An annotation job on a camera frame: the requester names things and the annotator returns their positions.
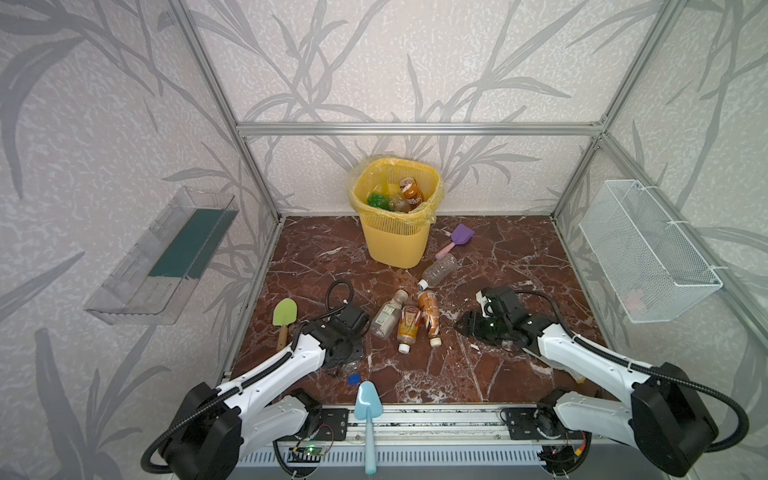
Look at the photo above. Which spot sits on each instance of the clear bottle white cap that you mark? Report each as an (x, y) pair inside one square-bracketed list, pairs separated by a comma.
[(437, 272)]

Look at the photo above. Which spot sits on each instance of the yellow ribbed plastic bin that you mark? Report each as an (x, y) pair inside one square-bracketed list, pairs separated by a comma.
[(400, 248)]

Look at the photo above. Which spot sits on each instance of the purple toy shovel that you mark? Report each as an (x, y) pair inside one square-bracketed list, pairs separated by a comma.
[(461, 235)]

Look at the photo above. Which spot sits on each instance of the brown coffee bottle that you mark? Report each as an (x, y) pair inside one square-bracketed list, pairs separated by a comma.
[(428, 304)]

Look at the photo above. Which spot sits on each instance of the white wire wall basket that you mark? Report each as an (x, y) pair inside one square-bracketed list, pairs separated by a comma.
[(654, 268)]

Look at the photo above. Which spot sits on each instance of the light blue toy shovel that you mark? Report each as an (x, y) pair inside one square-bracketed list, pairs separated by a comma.
[(368, 407)]

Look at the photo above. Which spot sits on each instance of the clear acrylic wall shelf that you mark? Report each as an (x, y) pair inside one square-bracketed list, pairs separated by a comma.
[(158, 275)]

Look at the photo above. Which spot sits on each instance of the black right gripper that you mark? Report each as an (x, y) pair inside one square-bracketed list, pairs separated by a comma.
[(477, 322)]

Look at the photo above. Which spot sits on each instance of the clear bottle green label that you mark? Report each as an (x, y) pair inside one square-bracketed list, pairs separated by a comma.
[(389, 315)]

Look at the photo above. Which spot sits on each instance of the brown Nescafe bottle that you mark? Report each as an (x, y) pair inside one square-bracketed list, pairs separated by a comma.
[(411, 192)]

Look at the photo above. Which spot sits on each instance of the gold red tea bottle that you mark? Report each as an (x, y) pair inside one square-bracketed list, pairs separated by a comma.
[(408, 326)]

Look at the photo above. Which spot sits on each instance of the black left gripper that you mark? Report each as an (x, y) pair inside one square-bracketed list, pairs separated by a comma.
[(347, 351)]

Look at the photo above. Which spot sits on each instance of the yellow bin liner bag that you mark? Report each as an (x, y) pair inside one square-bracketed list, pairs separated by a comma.
[(377, 173)]

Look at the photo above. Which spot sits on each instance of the horizontal aluminium frame bar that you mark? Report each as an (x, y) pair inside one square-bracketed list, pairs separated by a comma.
[(257, 129)]

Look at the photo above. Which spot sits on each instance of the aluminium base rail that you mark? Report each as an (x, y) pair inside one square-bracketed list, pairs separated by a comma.
[(436, 435)]

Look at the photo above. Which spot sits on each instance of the small green Sprite bottle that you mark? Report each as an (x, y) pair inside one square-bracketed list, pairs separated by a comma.
[(379, 201)]

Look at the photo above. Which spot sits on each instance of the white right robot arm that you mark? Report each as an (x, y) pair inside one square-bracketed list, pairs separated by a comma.
[(657, 410)]

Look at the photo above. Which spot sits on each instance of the green circuit board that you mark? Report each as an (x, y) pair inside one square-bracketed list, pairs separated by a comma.
[(311, 453)]

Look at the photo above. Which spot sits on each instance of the green spatula scoop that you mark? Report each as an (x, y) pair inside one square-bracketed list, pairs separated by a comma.
[(284, 315)]

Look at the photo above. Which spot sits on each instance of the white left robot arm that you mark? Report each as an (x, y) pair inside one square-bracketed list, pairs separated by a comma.
[(215, 426)]

